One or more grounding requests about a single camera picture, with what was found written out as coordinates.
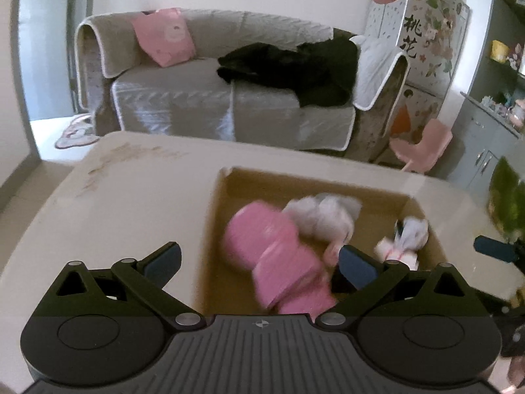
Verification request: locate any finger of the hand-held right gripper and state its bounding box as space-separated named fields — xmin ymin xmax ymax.
xmin=473 ymin=235 xmax=525 ymax=264
xmin=478 ymin=285 xmax=525 ymax=359

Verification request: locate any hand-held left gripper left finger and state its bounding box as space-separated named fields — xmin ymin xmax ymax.
xmin=39 ymin=242 xmax=203 ymax=331

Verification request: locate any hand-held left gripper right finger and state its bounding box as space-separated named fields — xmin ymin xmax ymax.
xmin=317 ymin=245 xmax=482 ymax=331

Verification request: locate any light pink sock bundle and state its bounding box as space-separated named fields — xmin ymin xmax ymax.
xmin=374 ymin=217 xmax=431 ymax=270

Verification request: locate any greyish white sock bundle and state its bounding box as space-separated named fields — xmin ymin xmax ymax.
xmin=283 ymin=193 xmax=364 ymax=252

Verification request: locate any brown cardboard box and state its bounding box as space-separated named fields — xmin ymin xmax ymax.
xmin=197 ymin=166 xmax=451 ymax=317

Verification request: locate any pink fluffy sock bundle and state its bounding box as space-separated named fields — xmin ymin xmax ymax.
xmin=221 ymin=201 xmax=340 ymax=315

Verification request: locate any white desktop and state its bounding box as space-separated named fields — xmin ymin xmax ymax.
xmin=0 ymin=130 xmax=525 ymax=391

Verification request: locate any green fish tank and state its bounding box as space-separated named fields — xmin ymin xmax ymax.
xmin=487 ymin=157 xmax=525 ymax=235

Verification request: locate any grey cabinet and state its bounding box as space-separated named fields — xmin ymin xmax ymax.
xmin=445 ymin=90 xmax=525 ymax=192

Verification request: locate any pink chair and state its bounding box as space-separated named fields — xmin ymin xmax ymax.
xmin=389 ymin=118 xmax=454 ymax=175

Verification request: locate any grey sofa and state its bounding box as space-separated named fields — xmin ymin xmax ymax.
xmin=75 ymin=8 xmax=411 ymax=162

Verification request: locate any yellow container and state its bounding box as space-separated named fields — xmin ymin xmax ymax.
xmin=491 ymin=40 xmax=511 ymax=63

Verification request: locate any black garment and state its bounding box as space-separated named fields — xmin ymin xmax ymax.
xmin=217 ymin=37 xmax=360 ymax=108

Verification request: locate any pink cushion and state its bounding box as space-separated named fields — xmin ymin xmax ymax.
xmin=131 ymin=7 xmax=197 ymax=68

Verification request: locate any floral covered cabinet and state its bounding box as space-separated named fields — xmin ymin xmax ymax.
xmin=371 ymin=0 xmax=472 ymax=165

